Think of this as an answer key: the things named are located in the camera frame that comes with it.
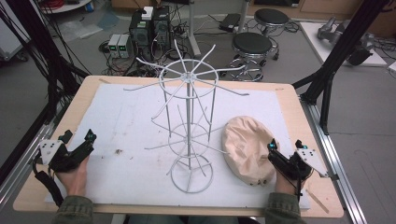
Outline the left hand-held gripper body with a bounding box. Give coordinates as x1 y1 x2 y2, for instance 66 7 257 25
38 139 92 174

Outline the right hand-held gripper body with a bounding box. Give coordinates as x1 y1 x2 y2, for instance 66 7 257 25
281 147 330 182

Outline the beige cap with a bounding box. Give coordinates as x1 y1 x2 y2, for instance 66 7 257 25
221 115 281 188

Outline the white wire rack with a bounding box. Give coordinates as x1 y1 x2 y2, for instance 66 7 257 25
123 38 250 194

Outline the person's right hand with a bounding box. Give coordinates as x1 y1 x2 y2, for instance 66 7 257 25
273 169 304 197

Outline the person's left hand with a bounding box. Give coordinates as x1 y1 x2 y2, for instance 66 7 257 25
55 155 91 198

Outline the thin wooden stick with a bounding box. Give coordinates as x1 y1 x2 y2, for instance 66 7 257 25
305 189 331 215

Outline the white foam mat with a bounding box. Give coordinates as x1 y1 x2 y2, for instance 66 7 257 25
44 82 312 210

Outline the small silver power box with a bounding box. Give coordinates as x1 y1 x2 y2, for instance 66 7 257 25
118 34 134 59
107 34 121 59

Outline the white floor board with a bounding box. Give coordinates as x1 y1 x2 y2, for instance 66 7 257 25
299 21 388 68

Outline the black round stool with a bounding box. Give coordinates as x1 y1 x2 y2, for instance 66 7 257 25
253 7 291 35
228 31 280 82

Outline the grey robot device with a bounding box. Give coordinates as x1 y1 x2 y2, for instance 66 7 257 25
317 16 376 67

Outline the black computer tower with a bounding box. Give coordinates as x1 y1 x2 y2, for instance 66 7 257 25
151 5 173 53
128 9 154 61

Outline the white round table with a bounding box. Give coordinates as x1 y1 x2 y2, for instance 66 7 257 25
39 0 93 15

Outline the flat black box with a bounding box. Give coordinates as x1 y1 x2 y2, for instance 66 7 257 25
219 12 242 33

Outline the white box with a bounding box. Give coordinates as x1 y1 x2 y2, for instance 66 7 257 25
141 6 155 21

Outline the grey metal desk leg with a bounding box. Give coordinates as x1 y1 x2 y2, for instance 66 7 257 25
186 0 203 58

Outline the aluminium rail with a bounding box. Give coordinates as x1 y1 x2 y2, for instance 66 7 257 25
0 122 62 204
299 96 370 224

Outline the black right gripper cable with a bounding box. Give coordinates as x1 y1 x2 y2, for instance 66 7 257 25
291 161 304 202

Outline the black metal frame post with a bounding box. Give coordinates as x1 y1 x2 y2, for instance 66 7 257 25
291 0 392 136
0 0 92 126

